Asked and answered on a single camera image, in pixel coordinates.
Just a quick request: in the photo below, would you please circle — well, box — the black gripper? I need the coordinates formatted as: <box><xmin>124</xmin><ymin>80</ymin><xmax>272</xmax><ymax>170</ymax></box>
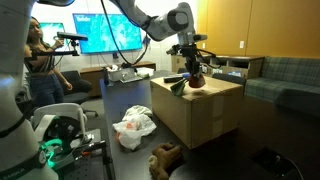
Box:
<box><xmin>182</xmin><ymin>45</ymin><xmax>204</xmax><ymax>81</ymax></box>

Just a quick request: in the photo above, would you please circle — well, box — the red and green plush toy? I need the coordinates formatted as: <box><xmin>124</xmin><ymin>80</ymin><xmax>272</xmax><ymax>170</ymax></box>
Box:
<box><xmin>169</xmin><ymin>73</ymin><xmax>207</xmax><ymax>98</ymax></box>

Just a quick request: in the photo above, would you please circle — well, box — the white plastic bag orange print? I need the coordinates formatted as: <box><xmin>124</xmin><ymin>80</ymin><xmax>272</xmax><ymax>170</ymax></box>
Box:
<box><xmin>112</xmin><ymin>113</ymin><xmax>158</xmax><ymax>151</ymax></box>

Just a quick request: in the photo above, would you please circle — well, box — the brown plush toy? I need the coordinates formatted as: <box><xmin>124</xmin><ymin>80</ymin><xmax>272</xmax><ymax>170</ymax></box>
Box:
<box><xmin>148</xmin><ymin>142</ymin><xmax>184</xmax><ymax>180</ymax></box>

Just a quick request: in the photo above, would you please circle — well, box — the blue printed box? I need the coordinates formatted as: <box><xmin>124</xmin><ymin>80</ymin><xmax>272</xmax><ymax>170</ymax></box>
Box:
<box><xmin>228</xmin><ymin>70</ymin><xmax>243</xmax><ymax>78</ymax></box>

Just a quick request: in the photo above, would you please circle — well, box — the large cardboard box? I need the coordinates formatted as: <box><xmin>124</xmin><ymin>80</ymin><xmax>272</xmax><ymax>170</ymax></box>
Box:
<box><xmin>149</xmin><ymin>74</ymin><xmax>245</xmax><ymax>150</ymax></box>

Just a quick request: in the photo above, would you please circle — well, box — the black white printed label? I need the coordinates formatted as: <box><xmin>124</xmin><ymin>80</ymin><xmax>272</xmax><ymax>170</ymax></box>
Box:
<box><xmin>199</xmin><ymin>64</ymin><xmax>211</xmax><ymax>74</ymax></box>

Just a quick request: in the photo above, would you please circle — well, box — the black whiteboard eraser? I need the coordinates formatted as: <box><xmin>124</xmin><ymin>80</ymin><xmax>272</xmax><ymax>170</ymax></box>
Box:
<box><xmin>163</xmin><ymin>75</ymin><xmax>185</xmax><ymax>84</ymax></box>

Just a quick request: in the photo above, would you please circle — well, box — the dark grey chair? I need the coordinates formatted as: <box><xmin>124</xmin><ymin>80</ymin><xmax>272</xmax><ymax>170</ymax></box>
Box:
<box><xmin>211</xmin><ymin>73</ymin><xmax>247</xmax><ymax>88</ymax></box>

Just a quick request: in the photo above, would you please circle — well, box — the white paper stack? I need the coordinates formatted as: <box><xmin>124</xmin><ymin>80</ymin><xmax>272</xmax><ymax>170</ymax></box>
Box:
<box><xmin>136</xmin><ymin>67</ymin><xmax>155</xmax><ymax>78</ymax></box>

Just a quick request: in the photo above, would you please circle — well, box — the white storage tray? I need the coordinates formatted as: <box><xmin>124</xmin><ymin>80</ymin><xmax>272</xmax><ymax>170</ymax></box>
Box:
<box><xmin>108</xmin><ymin>68</ymin><xmax>136</xmax><ymax>83</ymax></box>

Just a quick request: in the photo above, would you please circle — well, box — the dark bottle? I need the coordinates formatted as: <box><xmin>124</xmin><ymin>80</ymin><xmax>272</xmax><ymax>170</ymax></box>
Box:
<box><xmin>102</xmin><ymin>66</ymin><xmax>111</xmax><ymax>87</ymax></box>

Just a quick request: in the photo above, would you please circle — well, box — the plaid sofa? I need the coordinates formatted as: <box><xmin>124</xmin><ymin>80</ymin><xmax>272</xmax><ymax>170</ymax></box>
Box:
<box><xmin>244</xmin><ymin>55</ymin><xmax>320</xmax><ymax>116</ymax></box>

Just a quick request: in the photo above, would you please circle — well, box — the black office chair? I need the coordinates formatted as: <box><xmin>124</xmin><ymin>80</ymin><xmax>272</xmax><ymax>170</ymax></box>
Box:
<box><xmin>59</xmin><ymin>69</ymin><xmax>99</xmax><ymax>118</ymax></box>

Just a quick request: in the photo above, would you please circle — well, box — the orange black clamp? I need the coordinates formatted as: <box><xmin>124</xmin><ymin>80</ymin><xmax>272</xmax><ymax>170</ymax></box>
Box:
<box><xmin>78</xmin><ymin>140</ymin><xmax>108</xmax><ymax>158</ymax></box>

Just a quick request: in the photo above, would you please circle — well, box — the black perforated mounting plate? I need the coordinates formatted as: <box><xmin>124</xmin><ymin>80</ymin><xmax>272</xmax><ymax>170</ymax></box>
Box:
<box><xmin>56</xmin><ymin>128</ymin><xmax>116</xmax><ymax>180</ymax></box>

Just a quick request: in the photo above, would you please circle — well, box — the smaller monitor screen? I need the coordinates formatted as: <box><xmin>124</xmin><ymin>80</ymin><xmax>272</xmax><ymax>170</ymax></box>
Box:
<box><xmin>39</xmin><ymin>22</ymin><xmax>68</xmax><ymax>51</ymax></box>

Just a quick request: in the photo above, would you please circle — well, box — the woman in striped top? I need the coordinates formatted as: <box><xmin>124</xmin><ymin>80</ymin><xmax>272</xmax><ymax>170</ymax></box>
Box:
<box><xmin>23</xmin><ymin>16</ymin><xmax>74</xmax><ymax>108</ymax></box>

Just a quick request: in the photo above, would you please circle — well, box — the large wall monitor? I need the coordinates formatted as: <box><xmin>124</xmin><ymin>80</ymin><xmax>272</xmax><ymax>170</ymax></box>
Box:
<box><xmin>72</xmin><ymin>13</ymin><xmax>144</xmax><ymax>55</ymax></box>

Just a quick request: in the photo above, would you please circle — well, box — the table cable hatch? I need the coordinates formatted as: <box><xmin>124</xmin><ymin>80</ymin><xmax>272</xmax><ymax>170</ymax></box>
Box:
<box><xmin>251</xmin><ymin>146</ymin><xmax>304</xmax><ymax>180</ymax></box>

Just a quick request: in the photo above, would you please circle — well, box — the black stereo camera bar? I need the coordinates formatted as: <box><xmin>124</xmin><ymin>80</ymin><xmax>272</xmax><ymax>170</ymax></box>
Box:
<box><xmin>56</xmin><ymin>31</ymin><xmax>89</xmax><ymax>43</ymax></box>

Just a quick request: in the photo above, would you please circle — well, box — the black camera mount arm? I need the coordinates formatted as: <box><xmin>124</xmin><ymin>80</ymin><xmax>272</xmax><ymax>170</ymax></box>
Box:
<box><xmin>24</xmin><ymin>39</ymin><xmax>81</xmax><ymax>60</ymax></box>

